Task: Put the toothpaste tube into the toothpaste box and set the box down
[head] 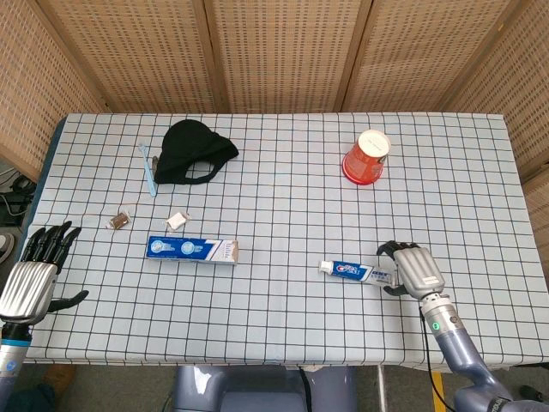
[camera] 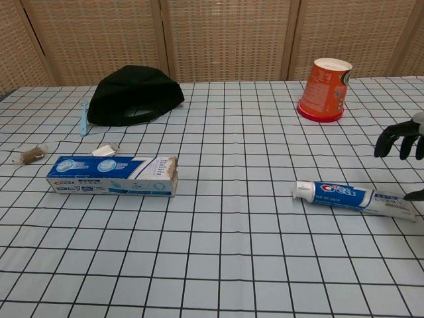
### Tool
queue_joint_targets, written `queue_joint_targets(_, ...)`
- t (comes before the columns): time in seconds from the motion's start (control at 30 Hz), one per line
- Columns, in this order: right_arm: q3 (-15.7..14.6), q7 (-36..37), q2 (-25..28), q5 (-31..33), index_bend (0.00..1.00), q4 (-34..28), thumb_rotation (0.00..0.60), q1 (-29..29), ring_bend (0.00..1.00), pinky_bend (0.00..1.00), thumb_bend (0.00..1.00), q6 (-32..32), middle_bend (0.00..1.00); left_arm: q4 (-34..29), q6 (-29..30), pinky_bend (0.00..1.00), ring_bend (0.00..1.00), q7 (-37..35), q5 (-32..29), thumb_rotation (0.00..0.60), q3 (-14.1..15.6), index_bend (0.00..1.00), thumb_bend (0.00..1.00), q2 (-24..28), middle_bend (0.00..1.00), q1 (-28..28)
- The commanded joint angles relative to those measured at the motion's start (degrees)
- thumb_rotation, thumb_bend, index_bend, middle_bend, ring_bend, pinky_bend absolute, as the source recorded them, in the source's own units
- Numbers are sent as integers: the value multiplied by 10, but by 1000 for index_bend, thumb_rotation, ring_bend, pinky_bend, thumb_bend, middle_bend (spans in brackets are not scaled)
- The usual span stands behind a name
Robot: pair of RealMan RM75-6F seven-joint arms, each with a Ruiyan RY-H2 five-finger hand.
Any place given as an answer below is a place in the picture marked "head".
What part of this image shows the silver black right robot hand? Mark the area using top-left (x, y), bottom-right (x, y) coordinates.
top-left (376, 239), bottom-right (447, 300)

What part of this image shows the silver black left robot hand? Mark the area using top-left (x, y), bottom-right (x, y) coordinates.
top-left (0, 221), bottom-right (90, 326)

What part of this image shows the blue white toothpaste tube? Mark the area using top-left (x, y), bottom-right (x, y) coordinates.
top-left (317, 259), bottom-right (402, 287)

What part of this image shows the blue white toothpaste box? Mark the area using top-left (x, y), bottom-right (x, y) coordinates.
top-left (145, 235), bottom-right (239, 267)

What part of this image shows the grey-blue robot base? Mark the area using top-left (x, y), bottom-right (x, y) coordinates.
top-left (171, 364), bottom-right (358, 412)

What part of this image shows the grey white shoe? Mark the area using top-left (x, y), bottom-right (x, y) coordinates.
top-left (0, 233), bottom-right (16, 265)

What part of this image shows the brown wrapped candy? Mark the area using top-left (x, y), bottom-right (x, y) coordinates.
top-left (106, 209), bottom-right (131, 231)

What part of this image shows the red paper cup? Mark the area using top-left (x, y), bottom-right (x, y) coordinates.
top-left (341, 129), bottom-right (392, 186)

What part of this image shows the white table leg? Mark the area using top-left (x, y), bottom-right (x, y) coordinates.
top-left (376, 365), bottom-right (386, 412)

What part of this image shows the yellow floor tape strip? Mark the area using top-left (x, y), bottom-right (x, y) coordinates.
top-left (431, 372), bottom-right (447, 412)

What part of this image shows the checkered light blue tablecloth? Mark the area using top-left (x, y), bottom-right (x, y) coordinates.
top-left (0, 112), bottom-right (549, 370)

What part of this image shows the white wrapped candy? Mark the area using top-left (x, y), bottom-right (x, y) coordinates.
top-left (166, 210), bottom-right (191, 232)

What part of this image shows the light blue toothbrush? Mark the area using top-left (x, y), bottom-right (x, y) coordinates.
top-left (138, 143), bottom-right (158, 198)

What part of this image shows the black shoe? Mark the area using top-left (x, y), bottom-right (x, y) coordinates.
top-left (518, 385), bottom-right (544, 403)

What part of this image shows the bamboo screen panel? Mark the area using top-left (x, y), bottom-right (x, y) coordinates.
top-left (334, 0), bottom-right (541, 113)
top-left (0, 0), bottom-right (107, 181)
top-left (192, 0), bottom-right (374, 113)
top-left (36, 0), bottom-right (228, 113)
top-left (441, 0), bottom-right (549, 173)

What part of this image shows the black cap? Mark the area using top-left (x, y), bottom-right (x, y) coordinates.
top-left (153, 119), bottom-right (240, 186)

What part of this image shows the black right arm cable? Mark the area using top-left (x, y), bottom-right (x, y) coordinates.
top-left (419, 305), bottom-right (449, 412)

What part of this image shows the floor cable bundle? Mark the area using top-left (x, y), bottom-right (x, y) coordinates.
top-left (0, 169), bottom-right (38, 227)

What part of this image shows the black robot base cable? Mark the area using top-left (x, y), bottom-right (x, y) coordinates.
top-left (298, 367), bottom-right (311, 412)

